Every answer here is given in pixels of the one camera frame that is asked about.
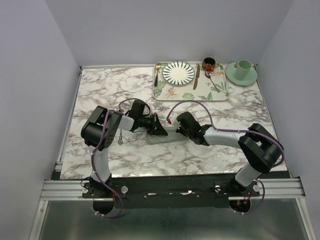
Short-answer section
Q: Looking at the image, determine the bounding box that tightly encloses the grey cloth napkin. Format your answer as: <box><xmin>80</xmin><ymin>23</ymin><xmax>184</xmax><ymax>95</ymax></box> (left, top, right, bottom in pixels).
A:
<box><xmin>147</xmin><ymin>132</ymin><xmax>189</xmax><ymax>145</ymax></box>

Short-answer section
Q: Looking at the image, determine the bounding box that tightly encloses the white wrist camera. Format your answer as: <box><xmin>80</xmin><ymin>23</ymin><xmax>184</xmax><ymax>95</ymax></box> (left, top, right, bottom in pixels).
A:
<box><xmin>167</xmin><ymin>113</ymin><xmax>180</xmax><ymax>129</ymax></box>
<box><xmin>150</xmin><ymin>103</ymin><xmax>161</xmax><ymax>111</ymax></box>

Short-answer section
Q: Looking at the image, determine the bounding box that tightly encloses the green saucer plate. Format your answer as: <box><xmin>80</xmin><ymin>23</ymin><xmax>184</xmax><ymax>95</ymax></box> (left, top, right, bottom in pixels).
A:
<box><xmin>225</xmin><ymin>62</ymin><xmax>258</xmax><ymax>87</ymax></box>

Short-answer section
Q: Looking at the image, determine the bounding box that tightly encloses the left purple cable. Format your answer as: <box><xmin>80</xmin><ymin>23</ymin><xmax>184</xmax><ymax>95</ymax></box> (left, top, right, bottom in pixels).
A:
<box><xmin>89</xmin><ymin>99</ymin><xmax>137</xmax><ymax>220</ymax></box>

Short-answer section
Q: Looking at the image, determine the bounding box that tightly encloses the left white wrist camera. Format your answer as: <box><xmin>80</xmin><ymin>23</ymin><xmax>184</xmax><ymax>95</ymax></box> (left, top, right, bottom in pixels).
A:
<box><xmin>150</xmin><ymin>103</ymin><xmax>161</xmax><ymax>111</ymax></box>

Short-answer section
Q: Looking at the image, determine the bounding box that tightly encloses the orange black mug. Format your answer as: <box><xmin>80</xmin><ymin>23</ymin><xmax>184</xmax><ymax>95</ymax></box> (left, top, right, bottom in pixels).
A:
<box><xmin>202</xmin><ymin>57</ymin><xmax>216</xmax><ymax>72</ymax></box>

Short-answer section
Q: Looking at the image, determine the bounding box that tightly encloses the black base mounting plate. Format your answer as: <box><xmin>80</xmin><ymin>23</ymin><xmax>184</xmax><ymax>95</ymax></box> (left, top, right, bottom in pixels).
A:
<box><xmin>82</xmin><ymin>173</ymin><xmax>260</xmax><ymax>209</ymax></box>

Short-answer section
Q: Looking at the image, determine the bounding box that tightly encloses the green cup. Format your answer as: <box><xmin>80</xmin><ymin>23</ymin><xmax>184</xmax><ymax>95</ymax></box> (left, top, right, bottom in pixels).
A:
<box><xmin>234</xmin><ymin>60</ymin><xmax>252</xmax><ymax>81</ymax></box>

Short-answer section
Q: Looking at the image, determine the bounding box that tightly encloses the striped white plate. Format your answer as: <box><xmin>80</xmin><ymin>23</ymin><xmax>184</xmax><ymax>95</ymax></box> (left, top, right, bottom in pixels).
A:
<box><xmin>162</xmin><ymin>61</ymin><xmax>196</xmax><ymax>86</ymax></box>

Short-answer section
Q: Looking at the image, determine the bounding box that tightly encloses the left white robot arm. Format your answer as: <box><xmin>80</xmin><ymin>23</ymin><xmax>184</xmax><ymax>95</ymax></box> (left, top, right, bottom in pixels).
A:
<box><xmin>80</xmin><ymin>98</ymin><xmax>168</xmax><ymax>198</ymax></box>

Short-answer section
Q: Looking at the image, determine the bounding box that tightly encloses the iridescent gold spoon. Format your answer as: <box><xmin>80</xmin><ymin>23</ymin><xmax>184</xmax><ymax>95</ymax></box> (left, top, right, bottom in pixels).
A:
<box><xmin>117</xmin><ymin>129</ymin><xmax>123</xmax><ymax>146</ymax></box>

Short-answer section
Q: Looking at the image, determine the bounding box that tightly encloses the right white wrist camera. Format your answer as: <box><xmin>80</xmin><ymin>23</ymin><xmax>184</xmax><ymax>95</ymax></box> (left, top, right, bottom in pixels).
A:
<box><xmin>167</xmin><ymin>113</ymin><xmax>180</xmax><ymax>129</ymax></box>

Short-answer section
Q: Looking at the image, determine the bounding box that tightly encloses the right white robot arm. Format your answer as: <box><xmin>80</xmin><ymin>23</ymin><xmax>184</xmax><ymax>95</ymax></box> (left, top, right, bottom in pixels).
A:
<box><xmin>170</xmin><ymin>112</ymin><xmax>284</xmax><ymax>196</ymax></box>

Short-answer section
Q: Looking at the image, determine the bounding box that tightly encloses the silver spoon on tray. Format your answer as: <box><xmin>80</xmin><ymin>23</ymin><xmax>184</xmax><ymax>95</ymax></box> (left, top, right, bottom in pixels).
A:
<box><xmin>205</xmin><ymin>71</ymin><xmax>220</xmax><ymax>93</ymax></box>

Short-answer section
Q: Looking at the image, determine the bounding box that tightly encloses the aluminium frame rail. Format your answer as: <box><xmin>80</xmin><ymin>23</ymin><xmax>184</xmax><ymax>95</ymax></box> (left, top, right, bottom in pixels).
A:
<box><xmin>40</xmin><ymin>178</ymin><xmax>306</xmax><ymax>201</ymax></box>

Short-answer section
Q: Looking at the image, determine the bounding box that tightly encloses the copper knife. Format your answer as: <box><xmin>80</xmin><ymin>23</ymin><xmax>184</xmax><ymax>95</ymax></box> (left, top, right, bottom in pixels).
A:
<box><xmin>193</xmin><ymin>64</ymin><xmax>200</xmax><ymax>90</ymax></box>

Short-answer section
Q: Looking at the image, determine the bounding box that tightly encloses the gold green-handled fork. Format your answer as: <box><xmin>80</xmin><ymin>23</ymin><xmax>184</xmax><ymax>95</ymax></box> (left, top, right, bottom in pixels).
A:
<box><xmin>153</xmin><ymin>63</ymin><xmax>161</xmax><ymax>87</ymax></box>

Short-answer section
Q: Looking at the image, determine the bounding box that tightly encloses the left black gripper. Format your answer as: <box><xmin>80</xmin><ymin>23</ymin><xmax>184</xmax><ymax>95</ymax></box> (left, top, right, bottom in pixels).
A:
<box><xmin>137</xmin><ymin>112</ymin><xmax>167</xmax><ymax>136</ymax></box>

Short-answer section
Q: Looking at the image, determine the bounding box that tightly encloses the floral serving tray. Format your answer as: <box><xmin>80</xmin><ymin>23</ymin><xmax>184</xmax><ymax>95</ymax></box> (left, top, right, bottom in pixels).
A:
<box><xmin>153</xmin><ymin>61</ymin><xmax>230</xmax><ymax>102</ymax></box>

